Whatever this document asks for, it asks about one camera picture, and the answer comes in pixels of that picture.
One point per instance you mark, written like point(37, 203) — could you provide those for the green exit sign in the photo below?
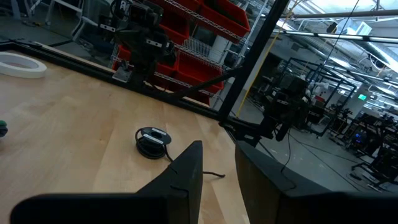
point(362, 97)

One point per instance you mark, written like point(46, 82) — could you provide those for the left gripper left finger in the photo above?
point(174, 193)

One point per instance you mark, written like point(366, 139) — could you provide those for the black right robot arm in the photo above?
point(136, 12)

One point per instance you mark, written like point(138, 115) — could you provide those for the white tape roll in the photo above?
point(35, 70)

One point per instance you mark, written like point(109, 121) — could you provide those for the black aluminium table frame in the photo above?
point(245, 71)

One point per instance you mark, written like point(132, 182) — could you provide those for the grey work glove green cuff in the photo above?
point(2, 128)

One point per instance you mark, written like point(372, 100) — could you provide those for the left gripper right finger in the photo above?
point(280, 193)

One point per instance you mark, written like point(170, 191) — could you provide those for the black background robot arm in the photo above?
point(284, 105)

